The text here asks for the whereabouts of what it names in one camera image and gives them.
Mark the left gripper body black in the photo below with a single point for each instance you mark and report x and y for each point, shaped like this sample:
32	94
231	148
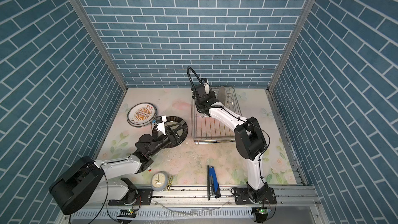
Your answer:
167	139

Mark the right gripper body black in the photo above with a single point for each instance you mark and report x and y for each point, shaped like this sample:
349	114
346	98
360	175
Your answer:
213	96

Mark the black plate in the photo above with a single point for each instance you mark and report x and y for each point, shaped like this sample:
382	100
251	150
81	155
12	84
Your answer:
178	125

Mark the grey plate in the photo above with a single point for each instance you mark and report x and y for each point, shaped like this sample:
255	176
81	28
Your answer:
222	95

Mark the brown patterned plate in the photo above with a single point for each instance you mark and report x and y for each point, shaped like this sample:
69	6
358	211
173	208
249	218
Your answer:
141	114

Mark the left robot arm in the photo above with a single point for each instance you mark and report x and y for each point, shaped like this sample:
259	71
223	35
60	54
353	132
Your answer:
89	181

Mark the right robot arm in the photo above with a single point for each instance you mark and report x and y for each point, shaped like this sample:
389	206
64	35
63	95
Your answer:
249	139

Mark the small grey clock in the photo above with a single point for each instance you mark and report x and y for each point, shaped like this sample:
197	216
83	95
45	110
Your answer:
159	181

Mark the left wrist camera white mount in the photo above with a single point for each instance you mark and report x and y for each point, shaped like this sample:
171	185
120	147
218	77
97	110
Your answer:
159	124

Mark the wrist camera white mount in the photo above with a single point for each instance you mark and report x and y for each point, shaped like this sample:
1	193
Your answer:
205	82
159	124

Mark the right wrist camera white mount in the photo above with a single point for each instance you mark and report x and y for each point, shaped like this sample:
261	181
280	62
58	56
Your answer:
205	82

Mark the metal wire dish rack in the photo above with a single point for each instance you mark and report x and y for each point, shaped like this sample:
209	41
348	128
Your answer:
206	130

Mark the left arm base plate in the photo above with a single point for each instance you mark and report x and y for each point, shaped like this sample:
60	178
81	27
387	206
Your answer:
140	196

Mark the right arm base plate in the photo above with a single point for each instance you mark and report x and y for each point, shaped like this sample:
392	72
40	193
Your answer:
244	196

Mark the white perforated cable duct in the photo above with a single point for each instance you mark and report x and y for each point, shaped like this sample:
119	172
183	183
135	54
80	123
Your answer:
162	213

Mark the aluminium front rail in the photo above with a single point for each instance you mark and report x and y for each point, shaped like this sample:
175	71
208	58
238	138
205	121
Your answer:
196	196

